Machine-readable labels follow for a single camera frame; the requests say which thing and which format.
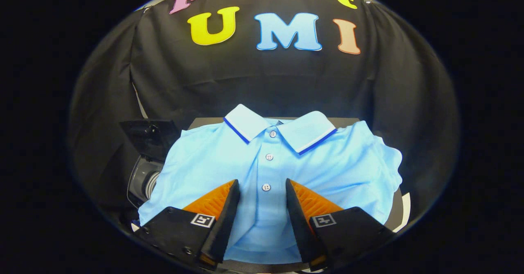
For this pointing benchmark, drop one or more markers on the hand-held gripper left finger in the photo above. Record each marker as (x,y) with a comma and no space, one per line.
(225,225)

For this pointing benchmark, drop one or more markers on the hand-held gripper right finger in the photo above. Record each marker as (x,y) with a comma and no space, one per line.
(299,225)

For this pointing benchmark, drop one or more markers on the light blue polo shirt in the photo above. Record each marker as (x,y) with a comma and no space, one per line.
(348,163)

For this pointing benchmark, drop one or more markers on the grey cabinet with dark top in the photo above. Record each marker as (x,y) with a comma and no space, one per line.
(204,122)

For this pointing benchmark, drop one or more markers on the black backdrop cloth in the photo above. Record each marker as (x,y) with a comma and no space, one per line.
(266,81)

